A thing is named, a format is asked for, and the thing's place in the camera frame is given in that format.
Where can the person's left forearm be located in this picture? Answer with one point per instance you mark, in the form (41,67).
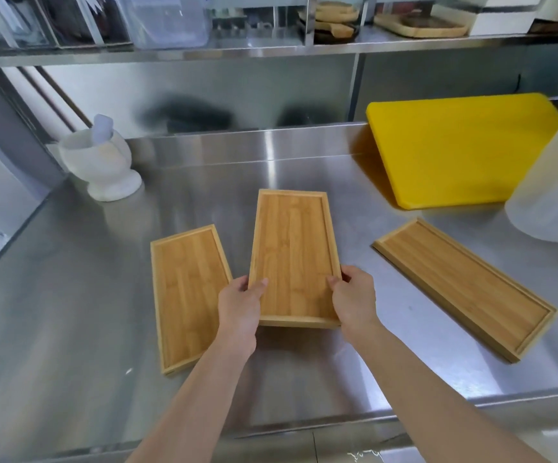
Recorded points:
(190,405)

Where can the white box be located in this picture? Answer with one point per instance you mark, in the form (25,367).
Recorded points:
(503,14)

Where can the white marble pestle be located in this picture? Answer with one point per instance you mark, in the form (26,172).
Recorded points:
(101,127)

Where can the person's right thumb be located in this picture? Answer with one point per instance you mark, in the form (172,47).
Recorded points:
(334,286)

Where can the person's left thumb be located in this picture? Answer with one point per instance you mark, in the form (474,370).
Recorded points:
(258,290)

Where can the clear plastic storage container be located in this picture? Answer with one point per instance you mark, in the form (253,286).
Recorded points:
(163,19)

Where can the round wooden board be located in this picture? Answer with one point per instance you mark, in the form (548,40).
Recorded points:
(423,24)

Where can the person's right forearm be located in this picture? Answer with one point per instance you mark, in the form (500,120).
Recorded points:
(433,400)

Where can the stack of wooden plates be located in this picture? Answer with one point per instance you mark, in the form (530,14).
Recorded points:
(337,16)

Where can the person's left hand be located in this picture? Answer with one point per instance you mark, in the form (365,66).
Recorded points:
(236,315)

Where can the person's right hand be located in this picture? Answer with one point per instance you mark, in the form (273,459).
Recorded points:
(356,303)

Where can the translucent plastic jug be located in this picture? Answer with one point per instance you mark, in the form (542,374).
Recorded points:
(554,183)

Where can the yellow plastic cutting board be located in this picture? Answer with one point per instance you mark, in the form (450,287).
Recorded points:
(462,149)

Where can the bamboo tray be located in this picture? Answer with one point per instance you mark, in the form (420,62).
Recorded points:
(187,298)
(293,255)
(467,286)

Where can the stainless steel shelf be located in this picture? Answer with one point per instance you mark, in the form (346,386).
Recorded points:
(279,50)

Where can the white marble mortar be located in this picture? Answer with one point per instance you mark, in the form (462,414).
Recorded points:
(103,163)

